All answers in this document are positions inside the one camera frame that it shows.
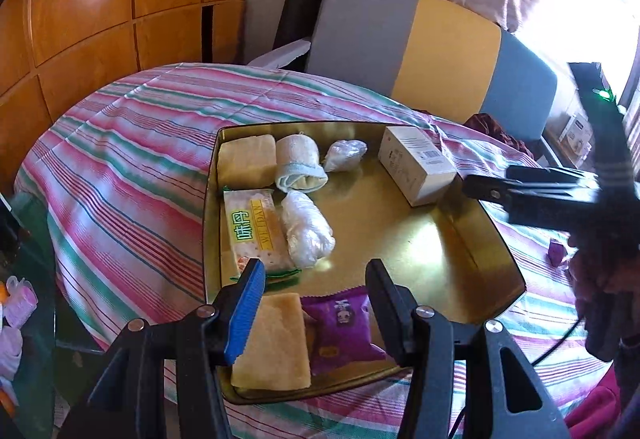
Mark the white foam board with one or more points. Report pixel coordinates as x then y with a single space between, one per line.
280 54

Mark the magenta cloth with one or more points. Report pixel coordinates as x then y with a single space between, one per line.
595 411

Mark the clear plastic bag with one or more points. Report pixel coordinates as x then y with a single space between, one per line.
345 154

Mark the white cartons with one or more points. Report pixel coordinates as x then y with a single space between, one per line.
575 131

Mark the striped bed sheet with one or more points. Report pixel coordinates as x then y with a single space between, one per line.
125 159

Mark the wooden wardrobe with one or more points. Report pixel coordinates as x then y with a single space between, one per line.
100 9

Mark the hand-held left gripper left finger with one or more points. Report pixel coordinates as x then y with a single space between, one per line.
247 314

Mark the grey yellow blue chair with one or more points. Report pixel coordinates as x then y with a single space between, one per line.
400 44

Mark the purple snack packet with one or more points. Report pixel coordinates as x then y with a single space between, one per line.
556 253
345 324

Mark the yellow sponge cake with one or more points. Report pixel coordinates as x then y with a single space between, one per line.
247 159
275 344

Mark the person's right hand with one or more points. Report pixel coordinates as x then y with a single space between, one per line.
605 274

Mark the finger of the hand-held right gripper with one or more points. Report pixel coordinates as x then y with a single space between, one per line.
500 191
545 174

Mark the dark red cloth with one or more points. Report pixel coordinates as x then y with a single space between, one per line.
492 126

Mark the grey metal frame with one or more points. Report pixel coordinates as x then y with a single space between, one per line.
552 156

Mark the white towel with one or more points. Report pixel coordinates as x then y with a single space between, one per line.
300 164

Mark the black rolled mat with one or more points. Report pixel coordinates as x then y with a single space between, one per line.
302 4

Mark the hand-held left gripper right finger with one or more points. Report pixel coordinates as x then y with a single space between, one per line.
385 309

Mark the glass side table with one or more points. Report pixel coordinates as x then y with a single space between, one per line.
40 269

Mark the white plastic bag roll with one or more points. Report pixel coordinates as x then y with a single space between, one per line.
305 229

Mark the maroon gift box gold interior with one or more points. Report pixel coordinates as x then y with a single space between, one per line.
400 239

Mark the white cardboard box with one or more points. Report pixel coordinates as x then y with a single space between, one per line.
417 164

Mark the clear bread snack packet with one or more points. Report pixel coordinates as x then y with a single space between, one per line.
255 229

